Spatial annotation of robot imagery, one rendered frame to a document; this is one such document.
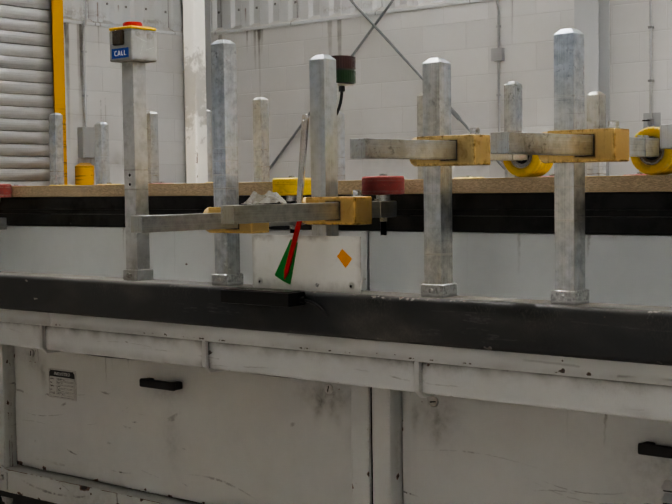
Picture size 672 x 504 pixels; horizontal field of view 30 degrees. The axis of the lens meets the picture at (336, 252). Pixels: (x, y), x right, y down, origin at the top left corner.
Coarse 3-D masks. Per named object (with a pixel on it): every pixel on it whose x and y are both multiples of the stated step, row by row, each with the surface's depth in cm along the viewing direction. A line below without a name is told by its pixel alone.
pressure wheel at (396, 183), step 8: (368, 176) 232; (376, 176) 231; (384, 176) 230; (392, 176) 231; (400, 176) 232; (368, 184) 231; (376, 184) 231; (384, 184) 230; (392, 184) 231; (400, 184) 232; (368, 192) 232; (376, 192) 231; (384, 192) 230; (392, 192) 231; (400, 192) 232; (384, 200) 233; (384, 224) 234; (384, 232) 234
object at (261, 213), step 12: (264, 204) 209; (276, 204) 210; (288, 204) 212; (300, 204) 214; (312, 204) 217; (324, 204) 219; (336, 204) 222; (372, 204) 230; (384, 204) 232; (396, 204) 235; (228, 216) 202; (240, 216) 203; (252, 216) 205; (264, 216) 207; (276, 216) 210; (288, 216) 212; (300, 216) 214; (312, 216) 217; (324, 216) 219; (336, 216) 222; (372, 216) 230; (384, 216) 232
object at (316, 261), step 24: (264, 240) 234; (288, 240) 230; (312, 240) 227; (336, 240) 223; (360, 240) 220; (264, 264) 235; (312, 264) 227; (336, 264) 223; (360, 264) 220; (288, 288) 231; (312, 288) 227; (336, 288) 224; (360, 288) 220
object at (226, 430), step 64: (640, 192) 210; (0, 256) 325; (64, 256) 308; (192, 256) 279; (384, 256) 245; (512, 256) 226; (640, 256) 210; (0, 384) 327; (128, 384) 300; (192, 384) 286; (256, 384) 273; (320, 384) 261; (0, 448) 329; (64, 448) 317; (128, 448) 301; (192, 448) 287; (256, 448) 274; (320, 448) 262; (384, 448) 247; (448, 448) 241; (512, 448) 232; (576, 448) 224; (640, 448) 212
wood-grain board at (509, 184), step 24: (24, 192) 315; (48, 192) 309; (72, 192) 303; (96, 192) 297; (120, 192) 292; (168, 192) 281; (192, 192) 276; (240, 192) 267; (264, 192) 263; (408, 192) 239; (456, 192) 232; (480, 192) 229; (504, 192) 225; (528, 192) 222; (552, 192) 219
